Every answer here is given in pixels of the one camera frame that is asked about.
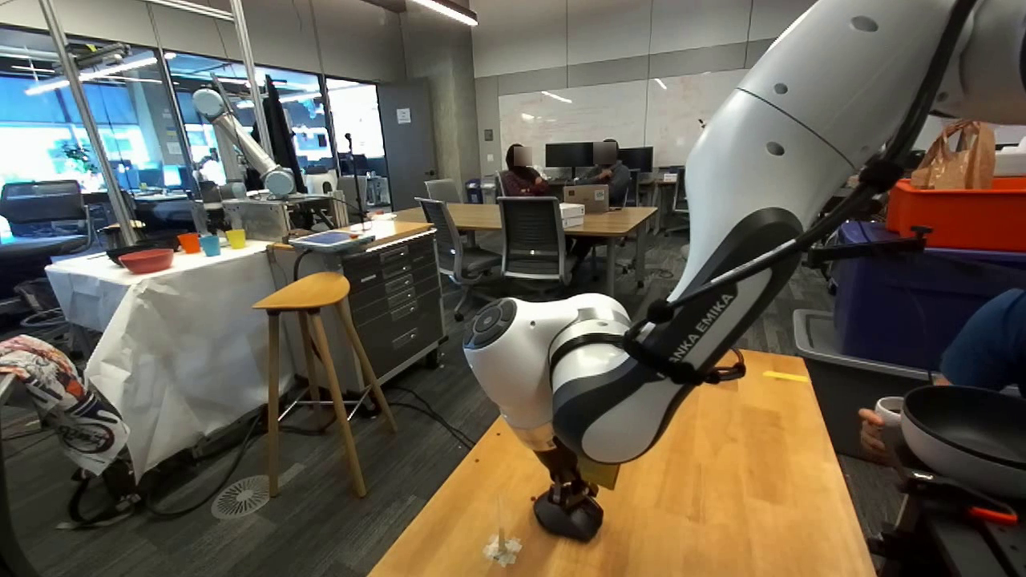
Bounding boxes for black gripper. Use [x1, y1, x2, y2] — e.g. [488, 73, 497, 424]
[533, 435, 604, 513]

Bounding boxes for black computer mouse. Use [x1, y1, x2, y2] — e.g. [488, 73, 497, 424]
[533, 487, 608, 545]

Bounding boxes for white controller with cord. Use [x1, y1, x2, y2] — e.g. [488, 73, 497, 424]
[873, 391, 912, 424]

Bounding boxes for person's hand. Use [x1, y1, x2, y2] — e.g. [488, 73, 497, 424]
[857, 399, 912, 468]

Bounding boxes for grey mesh office chair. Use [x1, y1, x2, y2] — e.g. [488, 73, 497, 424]
[493, 192, 573, 285]

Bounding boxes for grey drawer cabinet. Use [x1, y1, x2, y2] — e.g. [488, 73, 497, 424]
[286, 217, 448, 395]

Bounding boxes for long wooden desk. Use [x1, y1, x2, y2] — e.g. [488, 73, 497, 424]
[421, 197, 662, 297]

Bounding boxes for grey plastic bin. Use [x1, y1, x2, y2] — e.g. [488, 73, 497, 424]
[790, 309, 937, 459]

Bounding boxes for silver laptop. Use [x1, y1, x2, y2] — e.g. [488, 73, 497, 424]
[558, 178, 613, 210]

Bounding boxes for seated person in dark top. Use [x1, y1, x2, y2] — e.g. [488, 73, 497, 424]
[573, 139, 640, 209]

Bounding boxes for seated person with dark hair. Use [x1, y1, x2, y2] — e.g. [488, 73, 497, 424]
[497, 142, 558, 197]

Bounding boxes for wooden bar stool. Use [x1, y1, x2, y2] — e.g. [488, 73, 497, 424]
[249, 269, 402, 501]

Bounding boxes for black computer monitor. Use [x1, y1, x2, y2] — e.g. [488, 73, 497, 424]
[542, 139, 601, 172]

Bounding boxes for blue storage bin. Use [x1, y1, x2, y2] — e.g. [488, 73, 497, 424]
[829, 217, 1026, 376]

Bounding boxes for grey door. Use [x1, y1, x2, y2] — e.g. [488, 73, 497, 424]
[376, 79, 438, 209]

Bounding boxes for black frying pan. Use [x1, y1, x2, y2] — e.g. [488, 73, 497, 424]
[899, 381, 1026, 506]

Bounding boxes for table with white cloth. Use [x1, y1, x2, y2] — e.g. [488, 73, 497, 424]
[43, 241, 297, 481]

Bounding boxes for person in blue shirt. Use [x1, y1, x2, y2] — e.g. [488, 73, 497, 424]
[937, 285, 1026, 396]

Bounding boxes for orange crate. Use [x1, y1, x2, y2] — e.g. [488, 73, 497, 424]
[883, 172, 1026, 255]

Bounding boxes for red bowl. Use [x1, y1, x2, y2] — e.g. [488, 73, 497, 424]
[111, 245, 175, 278]

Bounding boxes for brown paper bag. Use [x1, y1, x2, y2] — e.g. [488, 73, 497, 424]
[906, 114, 1000, 194]

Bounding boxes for colourful printed bag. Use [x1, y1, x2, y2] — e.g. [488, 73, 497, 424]
[0, 333, 130, 481]

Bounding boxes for black floor cables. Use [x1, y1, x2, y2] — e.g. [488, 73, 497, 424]
[62, 396, 275, 533]

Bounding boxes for orange handled tool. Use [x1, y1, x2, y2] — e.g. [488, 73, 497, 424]
[960, 501, 1021, 529]

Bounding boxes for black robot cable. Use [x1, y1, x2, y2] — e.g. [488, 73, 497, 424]
[621, 0, 980, 391]

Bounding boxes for aluminium frame pole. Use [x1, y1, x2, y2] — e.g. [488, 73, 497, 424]
[34, 0, 141, 249]

